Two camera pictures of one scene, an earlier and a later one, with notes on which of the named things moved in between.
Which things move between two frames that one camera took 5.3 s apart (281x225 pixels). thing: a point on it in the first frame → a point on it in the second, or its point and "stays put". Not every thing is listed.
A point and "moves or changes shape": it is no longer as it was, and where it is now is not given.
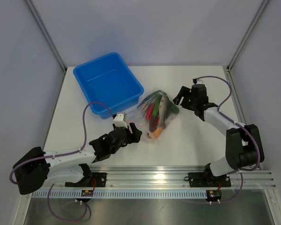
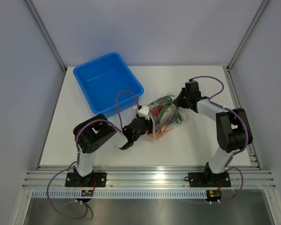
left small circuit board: x=87 y=193 stays put
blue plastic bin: x=109 y=80 stays put
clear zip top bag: x=154 y=114 moves or changes shape
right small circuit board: x=213 y=193 stays put
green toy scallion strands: x=144 y=101 → x=168 y=99
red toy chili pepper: x=149 y=112 moves or changes shape
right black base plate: x=206 y=179 stays put
